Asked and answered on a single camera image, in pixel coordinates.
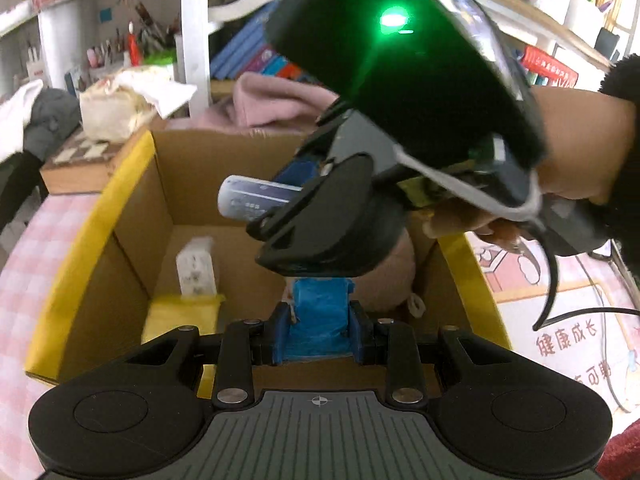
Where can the person's right hand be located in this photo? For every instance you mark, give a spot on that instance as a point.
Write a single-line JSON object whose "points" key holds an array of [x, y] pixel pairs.
{"points": [[580, 145]]}

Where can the yellow cardboard box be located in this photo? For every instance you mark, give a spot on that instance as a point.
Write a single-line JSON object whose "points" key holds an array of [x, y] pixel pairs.
{"points": [[135, 240]]}

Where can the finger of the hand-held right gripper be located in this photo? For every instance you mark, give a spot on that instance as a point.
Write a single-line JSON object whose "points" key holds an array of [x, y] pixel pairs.
{"points": [[320, 185], [300, 172]]}

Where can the soft fleece cloth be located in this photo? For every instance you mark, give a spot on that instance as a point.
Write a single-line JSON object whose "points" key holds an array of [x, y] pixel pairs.
{"points": [[280, 105]]}

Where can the white pen holder box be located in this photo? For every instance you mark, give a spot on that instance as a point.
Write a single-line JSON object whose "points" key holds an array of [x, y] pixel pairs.
{"points": [[575, 2]]}

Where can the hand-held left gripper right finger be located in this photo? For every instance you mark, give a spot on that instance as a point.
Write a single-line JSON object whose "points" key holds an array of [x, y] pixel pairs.
{"points": [[360, 335]]}

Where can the dark red cloth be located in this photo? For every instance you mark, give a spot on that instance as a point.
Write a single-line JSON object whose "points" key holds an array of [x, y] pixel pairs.
{"points": [[622, 452]]}

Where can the pink printed table mat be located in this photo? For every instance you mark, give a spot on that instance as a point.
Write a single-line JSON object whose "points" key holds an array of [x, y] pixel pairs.
{"points": [[30, 260]]}

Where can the white plastic bag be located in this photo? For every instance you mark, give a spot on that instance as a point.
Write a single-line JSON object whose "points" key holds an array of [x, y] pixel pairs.
{"points": [[125, 105]]}

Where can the white low shelf unit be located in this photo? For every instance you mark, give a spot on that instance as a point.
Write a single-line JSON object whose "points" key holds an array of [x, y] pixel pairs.
{"points": [[195, 20]]}

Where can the red small bottle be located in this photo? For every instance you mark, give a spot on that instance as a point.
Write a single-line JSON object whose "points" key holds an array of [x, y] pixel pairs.
{"points": [[133, 47]]}

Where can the blue crinkled packet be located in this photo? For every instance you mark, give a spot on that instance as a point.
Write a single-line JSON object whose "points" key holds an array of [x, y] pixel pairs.
{"points": [[322, 320]]}

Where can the row of blue spiral books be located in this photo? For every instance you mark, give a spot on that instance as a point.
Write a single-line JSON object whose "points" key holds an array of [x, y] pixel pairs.
{"points": [[250, 55]]}

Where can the pile of clothes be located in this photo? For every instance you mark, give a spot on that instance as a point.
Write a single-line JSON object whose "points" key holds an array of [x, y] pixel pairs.
{"points": [[45, 115]]}

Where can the pink plush pig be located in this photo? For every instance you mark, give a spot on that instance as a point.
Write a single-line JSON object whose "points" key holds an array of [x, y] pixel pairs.
{"points": [[395, 272]]}

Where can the white dark blue tube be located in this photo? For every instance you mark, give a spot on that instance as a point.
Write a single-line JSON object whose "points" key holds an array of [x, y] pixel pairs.
{"points": [[250, 200]]}

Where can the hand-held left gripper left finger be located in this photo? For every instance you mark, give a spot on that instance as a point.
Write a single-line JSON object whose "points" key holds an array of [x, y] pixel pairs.
{"points": [[283, 335]]}

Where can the yellow block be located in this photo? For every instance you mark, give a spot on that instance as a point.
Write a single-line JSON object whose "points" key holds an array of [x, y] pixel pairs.
{"points": [[180, 317]]}

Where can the wooden chess board box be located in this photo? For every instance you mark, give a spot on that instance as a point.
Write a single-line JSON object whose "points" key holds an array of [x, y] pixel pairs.
{"points": [[80, 160]]}

